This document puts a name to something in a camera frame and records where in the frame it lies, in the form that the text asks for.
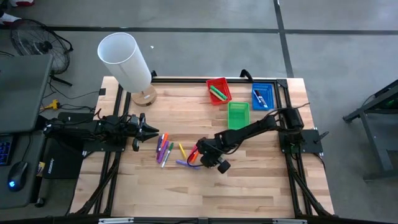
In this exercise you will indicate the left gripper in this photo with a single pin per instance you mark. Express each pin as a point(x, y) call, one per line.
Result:
point(138, 130)

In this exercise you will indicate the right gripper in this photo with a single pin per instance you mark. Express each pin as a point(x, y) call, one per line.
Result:
point(213, 158)

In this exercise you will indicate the purple Expo marker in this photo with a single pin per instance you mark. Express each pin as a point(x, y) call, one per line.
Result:
point(162, 139)

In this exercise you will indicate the dark purple pen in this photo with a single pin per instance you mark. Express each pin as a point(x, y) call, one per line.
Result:
point(159, 144)

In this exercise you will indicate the orange highlighter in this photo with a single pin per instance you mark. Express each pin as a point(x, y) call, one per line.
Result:
point(165, 138)
point(195, 157)

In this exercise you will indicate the pink highlighter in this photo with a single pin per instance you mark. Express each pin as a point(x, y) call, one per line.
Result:
point(192, 151)

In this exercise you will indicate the thick purple Sharpie highlighter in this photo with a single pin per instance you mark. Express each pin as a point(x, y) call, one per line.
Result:
point(163, 152)

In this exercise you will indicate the green Expo marker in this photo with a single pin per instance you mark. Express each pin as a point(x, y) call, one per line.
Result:
point(167, 154)

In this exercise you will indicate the yellow green highlighter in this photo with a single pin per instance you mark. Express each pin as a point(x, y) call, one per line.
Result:
point(216, 95)

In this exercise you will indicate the thick green marker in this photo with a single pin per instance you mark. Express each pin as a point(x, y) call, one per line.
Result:
point(219, 92)

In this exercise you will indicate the red plastic basket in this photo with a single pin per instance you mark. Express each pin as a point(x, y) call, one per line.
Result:
point(224, 85)

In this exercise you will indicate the blue Expo marker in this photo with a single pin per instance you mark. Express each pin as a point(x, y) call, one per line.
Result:
point(257, 97)

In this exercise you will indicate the black Expo marker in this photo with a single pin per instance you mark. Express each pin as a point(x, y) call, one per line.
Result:
point(263, 102)

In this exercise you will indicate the red Expo marker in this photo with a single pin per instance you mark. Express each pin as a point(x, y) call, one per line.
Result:
point(258, 94)

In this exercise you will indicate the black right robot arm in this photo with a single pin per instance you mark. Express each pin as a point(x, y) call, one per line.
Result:
point(255, 127)

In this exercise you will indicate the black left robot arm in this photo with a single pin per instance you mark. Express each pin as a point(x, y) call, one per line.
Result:
point(77, 129)

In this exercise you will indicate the green plastic basket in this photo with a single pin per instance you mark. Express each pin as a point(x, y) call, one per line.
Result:
point(238, 116)

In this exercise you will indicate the black clamp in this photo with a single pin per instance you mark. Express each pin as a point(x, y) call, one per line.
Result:
point(153, 74)
point(245, 74)

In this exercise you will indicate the small black table clip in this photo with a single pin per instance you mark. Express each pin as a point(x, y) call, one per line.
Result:
point(102, 91)

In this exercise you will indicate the white shade table lamp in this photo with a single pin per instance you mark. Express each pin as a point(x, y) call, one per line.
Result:
point(124, 62)

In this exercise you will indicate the blue plastic basket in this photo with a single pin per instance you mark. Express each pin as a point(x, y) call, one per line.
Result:
point(269, 90)

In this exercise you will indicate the black control box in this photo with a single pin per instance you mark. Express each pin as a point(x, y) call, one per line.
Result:
point(62, 165)

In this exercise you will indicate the yellow power plug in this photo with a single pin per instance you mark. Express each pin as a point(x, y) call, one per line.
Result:
point(55, 104)

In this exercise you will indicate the dark grey desk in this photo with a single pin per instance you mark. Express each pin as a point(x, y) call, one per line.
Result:
point(32, 186)

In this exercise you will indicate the grey computer monitor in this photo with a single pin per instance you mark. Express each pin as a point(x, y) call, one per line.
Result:
point(23, 93)

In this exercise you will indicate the black floor fan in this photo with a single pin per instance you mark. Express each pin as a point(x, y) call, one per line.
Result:
point(40, 46)

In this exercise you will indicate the black computer mouse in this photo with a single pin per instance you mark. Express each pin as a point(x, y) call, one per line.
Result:
point(17, 175)

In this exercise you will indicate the black keyboard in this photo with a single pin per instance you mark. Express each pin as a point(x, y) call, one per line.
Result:
point(4, 151)

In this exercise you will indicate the black metal stand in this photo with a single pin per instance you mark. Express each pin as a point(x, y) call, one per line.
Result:
point(376, 130)

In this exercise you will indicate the person's foot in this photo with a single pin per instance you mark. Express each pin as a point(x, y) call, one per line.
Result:
point(21, 2)
point(7, 19)

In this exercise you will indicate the black aluminium table frame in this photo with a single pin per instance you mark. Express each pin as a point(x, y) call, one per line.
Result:
point(186, 80)

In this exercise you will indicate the silver metal bracket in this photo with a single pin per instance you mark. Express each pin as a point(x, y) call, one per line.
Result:
point(115, 220)
point(289, 221)

